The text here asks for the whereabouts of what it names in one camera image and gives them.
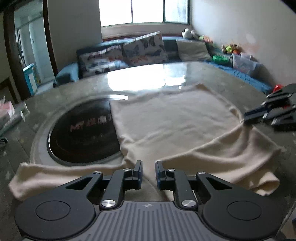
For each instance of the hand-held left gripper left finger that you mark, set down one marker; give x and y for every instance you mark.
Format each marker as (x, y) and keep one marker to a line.
(138, 172)

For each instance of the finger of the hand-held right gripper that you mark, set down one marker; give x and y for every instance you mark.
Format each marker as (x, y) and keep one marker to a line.
(282, 97)
(254, 115)

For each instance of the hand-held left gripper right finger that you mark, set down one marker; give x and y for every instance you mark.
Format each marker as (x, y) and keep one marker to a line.
(158, 173)

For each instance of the cream cloth towel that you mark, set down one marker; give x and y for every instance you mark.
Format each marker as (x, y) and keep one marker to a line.
(173, 115)

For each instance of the red plastic stool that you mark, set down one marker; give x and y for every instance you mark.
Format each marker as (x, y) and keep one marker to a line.
(278, 87)

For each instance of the blue sofa sheet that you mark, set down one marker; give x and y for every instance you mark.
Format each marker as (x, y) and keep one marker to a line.
(249, 80)

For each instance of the clear plastic storage box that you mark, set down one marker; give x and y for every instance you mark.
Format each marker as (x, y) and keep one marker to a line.
(245, 63)

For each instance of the black round induction cooktop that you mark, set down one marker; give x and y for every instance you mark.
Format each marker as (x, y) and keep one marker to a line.
(85, 139)

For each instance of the green plastic bowl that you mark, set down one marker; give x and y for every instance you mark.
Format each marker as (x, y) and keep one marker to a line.
(220, 59)

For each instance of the brown teddy bear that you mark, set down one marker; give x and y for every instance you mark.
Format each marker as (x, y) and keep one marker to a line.
(236, 48)

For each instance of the green yellow plush toy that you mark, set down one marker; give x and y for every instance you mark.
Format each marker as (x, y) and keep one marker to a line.
(229, 49)

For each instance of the grey pillow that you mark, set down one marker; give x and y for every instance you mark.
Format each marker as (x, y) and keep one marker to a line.
(193, 51)

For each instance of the green pink plush toy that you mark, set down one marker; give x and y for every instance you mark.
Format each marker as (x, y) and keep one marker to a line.
(205, 39)

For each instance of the panda plush toy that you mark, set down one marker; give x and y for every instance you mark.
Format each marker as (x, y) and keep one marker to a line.
(188, 33)

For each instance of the small butterfly print pillow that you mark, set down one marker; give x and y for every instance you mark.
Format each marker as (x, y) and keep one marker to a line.
(99, 56)

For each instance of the large butterfly print pillow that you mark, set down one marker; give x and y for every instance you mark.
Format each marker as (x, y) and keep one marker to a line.
(145, 49)

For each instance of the teal cabinet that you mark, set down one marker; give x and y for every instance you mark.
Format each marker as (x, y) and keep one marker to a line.
(30, 78)

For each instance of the stack of pale boxes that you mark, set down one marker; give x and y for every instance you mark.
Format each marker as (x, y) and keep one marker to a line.
(9, 109)

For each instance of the window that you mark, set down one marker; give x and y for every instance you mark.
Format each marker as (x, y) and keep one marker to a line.
(145, 10)

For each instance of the dark wooden door frame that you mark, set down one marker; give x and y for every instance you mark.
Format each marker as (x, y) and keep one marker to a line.
(10, 58)

